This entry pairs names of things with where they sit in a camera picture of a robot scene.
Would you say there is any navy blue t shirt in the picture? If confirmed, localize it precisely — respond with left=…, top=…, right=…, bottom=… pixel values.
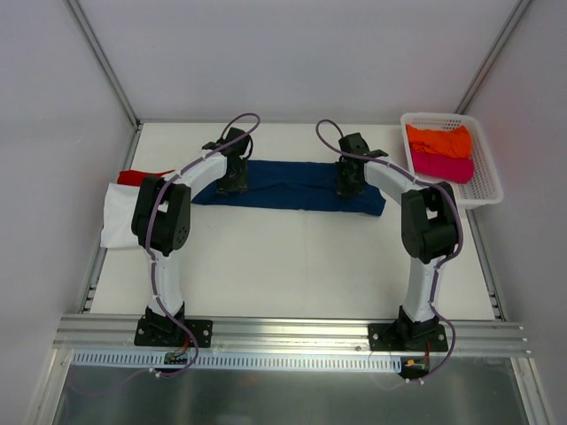
left=192, top=160, right=386, bottom=217

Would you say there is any aluminium mounting rail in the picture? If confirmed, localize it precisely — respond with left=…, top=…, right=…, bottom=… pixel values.
left=52, top=314, right=533, bottom=358

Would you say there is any white slotted cable duct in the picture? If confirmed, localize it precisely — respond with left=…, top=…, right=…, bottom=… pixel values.
left=72, top=350, right=402, bottom=374

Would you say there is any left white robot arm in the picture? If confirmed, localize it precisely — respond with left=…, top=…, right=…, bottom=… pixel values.
left=131, top=127, right=253, bottom=353

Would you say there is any orange t shirt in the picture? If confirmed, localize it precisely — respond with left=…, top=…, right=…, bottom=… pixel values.
left=406, top=125, right=473, bottom=159

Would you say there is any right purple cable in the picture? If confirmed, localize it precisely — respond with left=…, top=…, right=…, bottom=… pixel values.
left=315, top=118, right=465, bottom=384

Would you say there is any pink t shirt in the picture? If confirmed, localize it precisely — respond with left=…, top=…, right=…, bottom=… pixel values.
left=410, top=149, right=475, bottom=184

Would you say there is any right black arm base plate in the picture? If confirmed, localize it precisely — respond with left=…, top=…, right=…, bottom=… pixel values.
left=368, top=322, right=449, bottom=352

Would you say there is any white plastic basket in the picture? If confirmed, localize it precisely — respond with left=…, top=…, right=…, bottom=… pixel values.
left=400, top=112, right=503, bottom=209

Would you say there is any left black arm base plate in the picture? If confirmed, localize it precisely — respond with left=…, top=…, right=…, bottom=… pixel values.
left=134, top=315, right=213, bottom=348

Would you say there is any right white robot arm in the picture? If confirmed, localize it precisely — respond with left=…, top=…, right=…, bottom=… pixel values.
left=337, top=133, right=463, bottom=352

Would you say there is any folded red t shirt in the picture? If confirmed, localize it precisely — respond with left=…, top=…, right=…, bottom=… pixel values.
left=116, top=169, right=173, bottom=187

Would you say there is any folded white t shirt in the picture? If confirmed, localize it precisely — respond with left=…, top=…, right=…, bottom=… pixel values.
left=100, top=183, right=139, bottom=249

